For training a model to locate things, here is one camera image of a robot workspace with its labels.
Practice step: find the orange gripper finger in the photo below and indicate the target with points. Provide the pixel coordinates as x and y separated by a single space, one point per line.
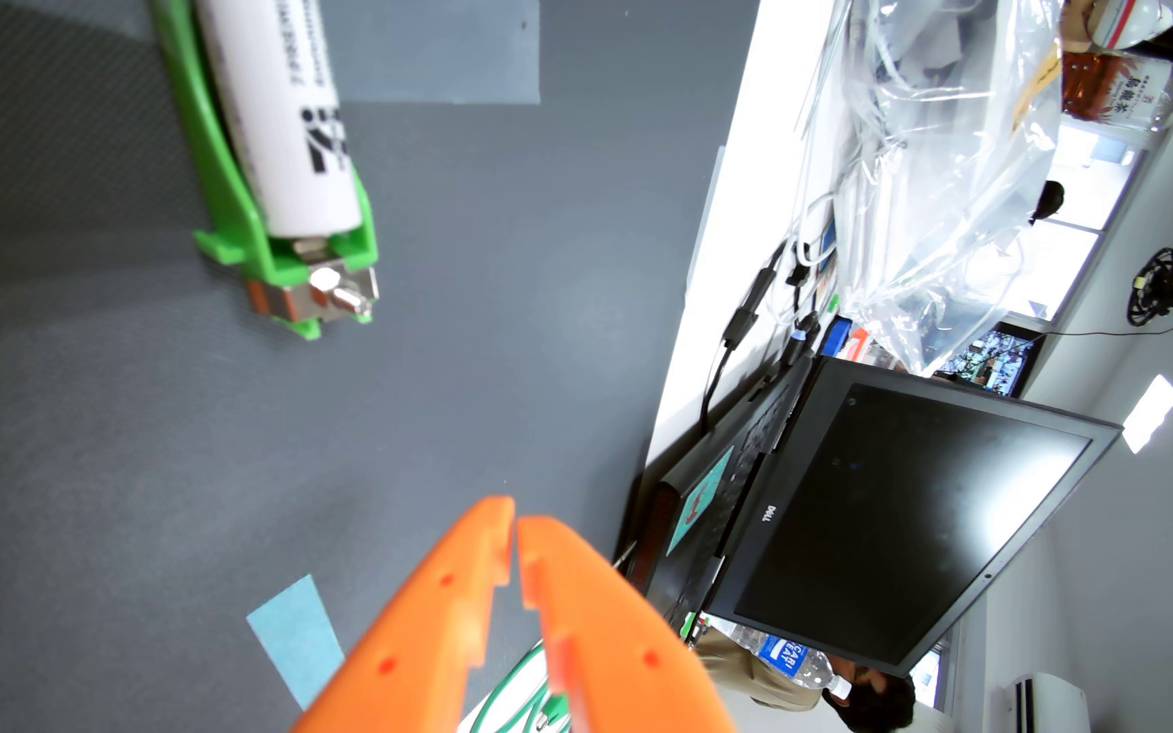
607 652
413 652

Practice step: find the white cylindrical battery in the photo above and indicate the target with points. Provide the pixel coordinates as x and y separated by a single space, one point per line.
281 122

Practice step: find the green battery holder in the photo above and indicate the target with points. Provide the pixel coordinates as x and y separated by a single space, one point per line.
240 234

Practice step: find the light blue tape square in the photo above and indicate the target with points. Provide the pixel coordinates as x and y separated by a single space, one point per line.
296 641

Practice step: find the person in khaki jacket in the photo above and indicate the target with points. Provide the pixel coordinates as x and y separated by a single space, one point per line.
749 677

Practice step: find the water bottle blue label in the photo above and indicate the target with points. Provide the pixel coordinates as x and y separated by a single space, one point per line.
795 657

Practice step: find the dark grey mat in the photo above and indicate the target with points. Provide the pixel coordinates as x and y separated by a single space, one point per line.
444 356

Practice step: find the black Dell laptop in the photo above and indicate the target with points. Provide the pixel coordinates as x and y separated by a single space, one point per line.
892 519

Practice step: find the small blue box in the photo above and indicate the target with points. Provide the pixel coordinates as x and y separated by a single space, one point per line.
835 338

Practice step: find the small orange item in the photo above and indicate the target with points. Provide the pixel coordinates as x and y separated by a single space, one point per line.
855 346

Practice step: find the white air conditioner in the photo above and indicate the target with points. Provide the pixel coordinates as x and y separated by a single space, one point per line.
1055 708

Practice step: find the monitor with colourful screen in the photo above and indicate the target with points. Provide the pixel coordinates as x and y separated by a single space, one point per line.
994 361

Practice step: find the clear plastic bag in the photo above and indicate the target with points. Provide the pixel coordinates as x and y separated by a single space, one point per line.
953 183

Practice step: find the rectangular ceiling light panel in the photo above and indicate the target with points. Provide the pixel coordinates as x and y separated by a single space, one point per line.
1150 412

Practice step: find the grey tape strip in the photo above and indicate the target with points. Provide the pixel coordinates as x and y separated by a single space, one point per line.
444 51

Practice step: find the tea bottle brown label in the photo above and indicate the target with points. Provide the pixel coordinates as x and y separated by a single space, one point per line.
1126 92

